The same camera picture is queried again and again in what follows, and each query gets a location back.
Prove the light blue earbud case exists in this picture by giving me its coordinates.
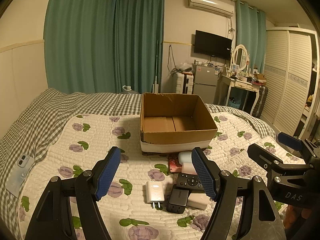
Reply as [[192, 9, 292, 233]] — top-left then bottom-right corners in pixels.
[[178, 151, 192, 165]]

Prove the white plug charger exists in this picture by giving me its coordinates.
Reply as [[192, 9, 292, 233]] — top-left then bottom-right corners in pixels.
[[145, 181, 164, 209]]

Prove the dark suitcase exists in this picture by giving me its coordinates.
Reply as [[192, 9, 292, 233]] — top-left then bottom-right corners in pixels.
[[252, 86, 268, 118]]

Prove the light blue smartphone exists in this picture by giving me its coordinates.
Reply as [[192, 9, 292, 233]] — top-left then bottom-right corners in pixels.
[[6, 154, 35, 198]]

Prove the white louvered wardrobe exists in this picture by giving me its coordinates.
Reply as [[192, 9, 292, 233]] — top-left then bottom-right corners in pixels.
[[261, 27, 319, 139]]

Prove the white translucent bottle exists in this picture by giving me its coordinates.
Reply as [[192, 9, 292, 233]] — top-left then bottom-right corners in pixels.
[[181, 163, 197, 175]]

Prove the black plug charger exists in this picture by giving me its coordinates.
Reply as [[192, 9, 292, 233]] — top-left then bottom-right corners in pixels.
[[167, 187, 189, 214]]

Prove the black remote control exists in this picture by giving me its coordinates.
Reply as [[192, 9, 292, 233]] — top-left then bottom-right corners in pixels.
[[176, 173, 204, 191]]

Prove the white dressing table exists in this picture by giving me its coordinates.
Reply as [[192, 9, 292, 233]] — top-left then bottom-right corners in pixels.
[[218, 75, 260, 115]]

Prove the grey checkered bed sheet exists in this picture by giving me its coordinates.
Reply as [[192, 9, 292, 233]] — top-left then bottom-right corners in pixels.
[[0, 87, 276, 239]]

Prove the oval vanity mirror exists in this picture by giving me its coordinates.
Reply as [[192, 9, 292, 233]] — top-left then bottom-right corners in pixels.
[[231, 44, 249, 71]]

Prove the grey mini fridge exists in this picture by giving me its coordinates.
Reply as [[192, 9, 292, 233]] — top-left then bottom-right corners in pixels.
[[193, 64, 222, 104]]

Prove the open cardboard box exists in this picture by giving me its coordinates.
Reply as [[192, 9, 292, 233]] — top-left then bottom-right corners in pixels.
[[140, 93, 217, 154]]

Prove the white suitcase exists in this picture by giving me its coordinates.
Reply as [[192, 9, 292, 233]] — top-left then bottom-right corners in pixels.
[[173, 72, 194, 94]]

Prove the green curtain right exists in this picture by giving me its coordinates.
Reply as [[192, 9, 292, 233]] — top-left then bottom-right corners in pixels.
[[235, 0, 267, 73]]

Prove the green curtain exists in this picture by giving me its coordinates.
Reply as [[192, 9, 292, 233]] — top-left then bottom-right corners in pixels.
[[44, 0, 164, 94], [235, 0, 267, 73]]

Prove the water jug cap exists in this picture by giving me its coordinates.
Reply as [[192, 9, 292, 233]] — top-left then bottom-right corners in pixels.
[[122, 85, 132, 92]]

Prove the white air conditioner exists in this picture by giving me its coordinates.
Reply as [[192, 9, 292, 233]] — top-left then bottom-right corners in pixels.
[[189, 0, 234, 17]]

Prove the green curtain left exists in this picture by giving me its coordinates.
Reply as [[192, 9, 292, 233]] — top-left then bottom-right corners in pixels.
[[44, 0, 164, 94]]

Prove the black wall television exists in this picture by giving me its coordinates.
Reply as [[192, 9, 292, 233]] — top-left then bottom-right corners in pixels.
[[194, 30, 232, 60]]

